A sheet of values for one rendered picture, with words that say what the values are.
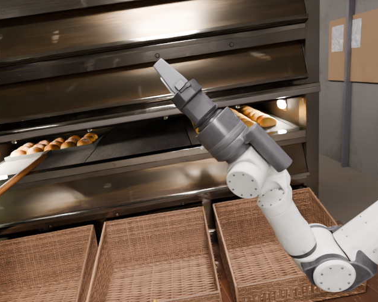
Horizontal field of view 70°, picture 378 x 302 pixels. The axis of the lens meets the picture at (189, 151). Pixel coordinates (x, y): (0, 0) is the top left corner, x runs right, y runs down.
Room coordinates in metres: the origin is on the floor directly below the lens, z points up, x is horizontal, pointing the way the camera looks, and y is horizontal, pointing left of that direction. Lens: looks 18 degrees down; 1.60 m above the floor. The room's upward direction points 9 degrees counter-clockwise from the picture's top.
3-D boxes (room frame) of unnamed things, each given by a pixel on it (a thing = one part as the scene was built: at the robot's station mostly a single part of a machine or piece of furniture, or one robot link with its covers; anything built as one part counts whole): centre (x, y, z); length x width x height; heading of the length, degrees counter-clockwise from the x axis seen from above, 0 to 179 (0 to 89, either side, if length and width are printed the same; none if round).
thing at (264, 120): (1.79, -0.29, 1.21); 0.61 x 0.48 x 0.06; 2
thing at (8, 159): (1.82, 0.88, 1.20); 0.55 x 0.36 x 0.03; 93
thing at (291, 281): (1.09, -0.37, 0.72); 0.56 x 0.49 x 0.28; 92
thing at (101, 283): (1.06, 0.24, 0.72); 0.56 x 0.49 x 0.28; 91
